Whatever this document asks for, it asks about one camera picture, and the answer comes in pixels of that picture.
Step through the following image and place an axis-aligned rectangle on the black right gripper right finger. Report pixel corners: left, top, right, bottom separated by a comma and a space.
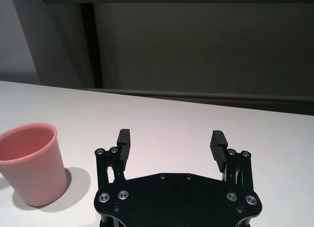
210, 130, 255, 190

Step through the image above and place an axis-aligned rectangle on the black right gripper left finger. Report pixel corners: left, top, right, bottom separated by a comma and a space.
95, 128, 131, 189

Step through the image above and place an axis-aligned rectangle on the pink plastic cup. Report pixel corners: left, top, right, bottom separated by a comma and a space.
0, 122, 68, 208

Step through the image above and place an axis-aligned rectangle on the dark low horizontal rail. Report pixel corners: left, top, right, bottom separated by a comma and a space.
87, 88, 314, 115

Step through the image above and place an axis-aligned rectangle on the dark vertical post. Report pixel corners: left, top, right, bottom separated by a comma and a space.
80, 2, 103, 89

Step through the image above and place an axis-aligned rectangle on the grey vertical frame column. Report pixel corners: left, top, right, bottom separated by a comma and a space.
9, 0, 95, 88

